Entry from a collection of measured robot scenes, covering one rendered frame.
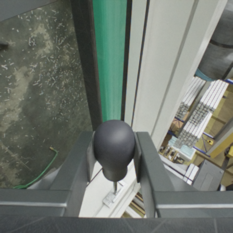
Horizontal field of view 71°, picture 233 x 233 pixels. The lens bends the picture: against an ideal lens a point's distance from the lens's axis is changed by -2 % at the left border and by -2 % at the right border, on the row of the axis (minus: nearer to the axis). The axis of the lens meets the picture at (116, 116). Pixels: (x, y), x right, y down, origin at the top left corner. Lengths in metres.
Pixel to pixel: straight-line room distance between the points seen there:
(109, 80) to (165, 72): 0.07
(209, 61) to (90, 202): 0.73
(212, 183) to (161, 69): 0.31
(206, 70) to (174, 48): 0.68
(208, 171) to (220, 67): 0.52
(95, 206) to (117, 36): 0.26
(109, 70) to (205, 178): 0.34
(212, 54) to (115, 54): 0.68
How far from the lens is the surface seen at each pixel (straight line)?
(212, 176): 0.45
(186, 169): 0.46
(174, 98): 0.24
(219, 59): 0.85
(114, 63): 0.19
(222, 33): 0.81
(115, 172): 0.16
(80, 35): 0.19
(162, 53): 0.21
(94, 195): 0.32
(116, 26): 0.18
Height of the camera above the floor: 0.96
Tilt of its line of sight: 21 degrees down
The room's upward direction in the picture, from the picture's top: 122 degrees clockwise
